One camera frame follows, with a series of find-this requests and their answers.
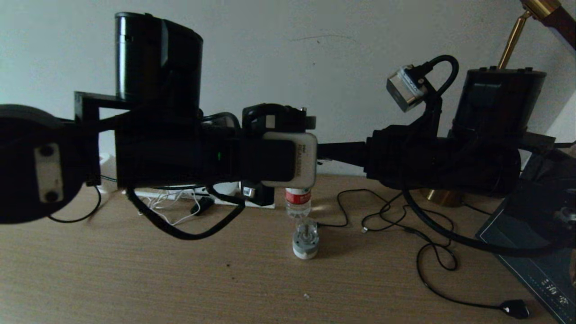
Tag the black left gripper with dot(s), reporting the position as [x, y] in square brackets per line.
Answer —
[283, 114]

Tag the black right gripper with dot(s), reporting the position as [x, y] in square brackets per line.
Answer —
[405, 157]

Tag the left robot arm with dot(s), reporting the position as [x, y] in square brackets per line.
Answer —
[157, 148]

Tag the white router with antennas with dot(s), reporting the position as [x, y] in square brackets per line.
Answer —
[227, 186]

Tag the black rectangular box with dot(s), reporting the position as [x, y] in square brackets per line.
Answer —
[203, 206]

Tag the red-capped water bottle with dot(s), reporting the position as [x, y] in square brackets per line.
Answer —
[298, 202]

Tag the small grey clear-topped device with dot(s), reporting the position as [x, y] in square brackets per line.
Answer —
[306, 245]

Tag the white toilet paper roll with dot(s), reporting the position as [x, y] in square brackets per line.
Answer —
[106, 162]

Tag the dark framed board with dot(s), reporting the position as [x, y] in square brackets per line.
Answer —
[540, 279]

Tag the brass desk lamp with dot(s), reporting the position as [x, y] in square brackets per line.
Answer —
[540, 6]

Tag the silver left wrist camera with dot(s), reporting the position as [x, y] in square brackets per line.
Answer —
[306, 157]

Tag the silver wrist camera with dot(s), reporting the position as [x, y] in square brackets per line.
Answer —
[306, 157]
[405, 90]

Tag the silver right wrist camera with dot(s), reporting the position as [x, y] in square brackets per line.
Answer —
[405, 90]

